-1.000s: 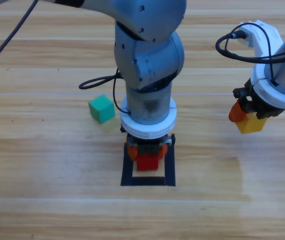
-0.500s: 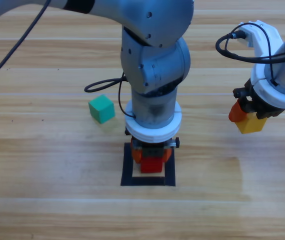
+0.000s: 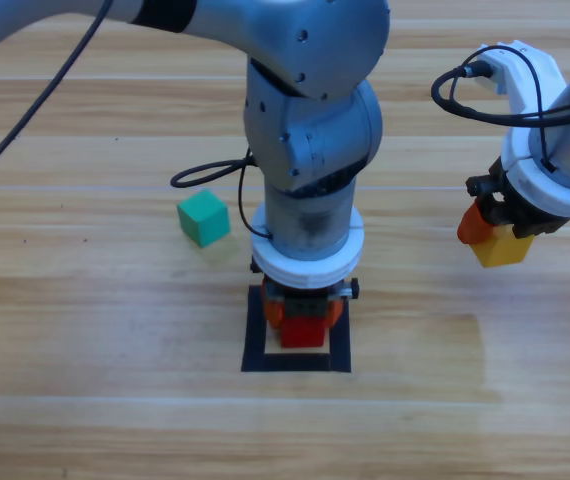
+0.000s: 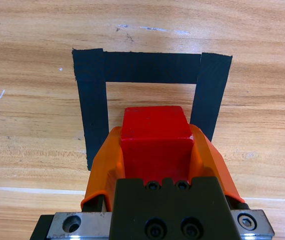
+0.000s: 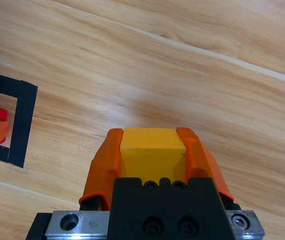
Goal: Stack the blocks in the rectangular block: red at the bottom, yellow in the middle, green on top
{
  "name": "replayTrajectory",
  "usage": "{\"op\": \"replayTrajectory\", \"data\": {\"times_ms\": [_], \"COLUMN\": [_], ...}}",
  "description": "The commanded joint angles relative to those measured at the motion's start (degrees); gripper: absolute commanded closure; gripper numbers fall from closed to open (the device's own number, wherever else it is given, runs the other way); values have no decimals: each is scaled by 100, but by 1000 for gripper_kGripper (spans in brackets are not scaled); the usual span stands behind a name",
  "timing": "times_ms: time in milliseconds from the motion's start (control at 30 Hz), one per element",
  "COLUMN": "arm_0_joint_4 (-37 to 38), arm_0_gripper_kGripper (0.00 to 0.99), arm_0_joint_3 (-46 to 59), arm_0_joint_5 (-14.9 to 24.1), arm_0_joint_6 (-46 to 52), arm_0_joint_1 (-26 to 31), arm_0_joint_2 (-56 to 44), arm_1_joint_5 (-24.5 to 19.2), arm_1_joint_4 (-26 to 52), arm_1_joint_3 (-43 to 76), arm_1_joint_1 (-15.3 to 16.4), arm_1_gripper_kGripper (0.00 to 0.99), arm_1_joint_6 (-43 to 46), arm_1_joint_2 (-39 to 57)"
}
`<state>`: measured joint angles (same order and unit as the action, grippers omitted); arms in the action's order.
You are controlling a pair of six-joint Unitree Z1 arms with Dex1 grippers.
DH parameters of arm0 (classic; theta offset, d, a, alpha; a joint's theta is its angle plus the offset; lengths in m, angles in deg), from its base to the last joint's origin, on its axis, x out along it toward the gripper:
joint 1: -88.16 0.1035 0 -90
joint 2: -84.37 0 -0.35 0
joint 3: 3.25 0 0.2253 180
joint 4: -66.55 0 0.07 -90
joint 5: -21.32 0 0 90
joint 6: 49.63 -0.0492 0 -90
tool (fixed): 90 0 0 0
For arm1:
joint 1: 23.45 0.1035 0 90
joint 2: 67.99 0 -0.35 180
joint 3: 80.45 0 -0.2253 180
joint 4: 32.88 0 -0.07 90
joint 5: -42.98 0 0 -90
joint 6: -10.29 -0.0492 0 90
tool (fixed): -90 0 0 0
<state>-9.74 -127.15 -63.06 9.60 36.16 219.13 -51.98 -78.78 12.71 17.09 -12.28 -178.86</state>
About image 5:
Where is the yellow wooden cube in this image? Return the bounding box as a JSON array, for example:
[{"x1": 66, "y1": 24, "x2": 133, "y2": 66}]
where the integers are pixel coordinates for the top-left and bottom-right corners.
[{"x1": 119, "y1": 127, "x2": 187, "y2": 182}]

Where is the black tape square outline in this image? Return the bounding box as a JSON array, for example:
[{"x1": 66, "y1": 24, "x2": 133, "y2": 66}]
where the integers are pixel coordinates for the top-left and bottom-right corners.
[{"x1": 0, "y1": 69, "x2": 39, "y2": 169}]

